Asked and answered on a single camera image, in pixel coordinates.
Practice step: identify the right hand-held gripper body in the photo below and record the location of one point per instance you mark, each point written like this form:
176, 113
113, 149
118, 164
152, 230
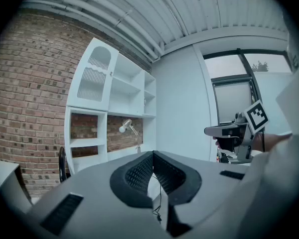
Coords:
256, 117

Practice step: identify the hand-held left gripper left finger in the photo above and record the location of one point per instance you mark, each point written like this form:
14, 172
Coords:
119, 183

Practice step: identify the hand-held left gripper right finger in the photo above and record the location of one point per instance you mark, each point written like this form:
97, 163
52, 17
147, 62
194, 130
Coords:
187, 183

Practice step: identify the silver gooseneck table lamp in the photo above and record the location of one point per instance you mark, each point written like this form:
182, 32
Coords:
125, 126

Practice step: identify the person's right forearm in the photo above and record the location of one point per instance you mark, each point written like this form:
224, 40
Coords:
274, 141

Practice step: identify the person's right hand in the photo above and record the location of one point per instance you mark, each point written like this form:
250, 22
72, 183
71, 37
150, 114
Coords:
217, 144

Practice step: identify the black wrist band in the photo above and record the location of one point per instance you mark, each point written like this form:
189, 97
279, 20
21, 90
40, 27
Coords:
263, 142

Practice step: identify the black framed window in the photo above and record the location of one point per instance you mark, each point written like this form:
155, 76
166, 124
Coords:
229, 68

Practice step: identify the black chair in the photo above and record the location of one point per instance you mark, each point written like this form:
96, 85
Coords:
62, 165

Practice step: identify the person's white shirt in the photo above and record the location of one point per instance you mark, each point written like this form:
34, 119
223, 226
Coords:
276, 183

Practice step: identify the white shelf cabinet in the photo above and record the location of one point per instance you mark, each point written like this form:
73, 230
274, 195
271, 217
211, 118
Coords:
125, 93

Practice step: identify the white side table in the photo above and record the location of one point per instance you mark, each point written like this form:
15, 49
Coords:
5, 175

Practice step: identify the white ceiling pipes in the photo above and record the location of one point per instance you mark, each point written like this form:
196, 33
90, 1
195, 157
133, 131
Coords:
94, 9

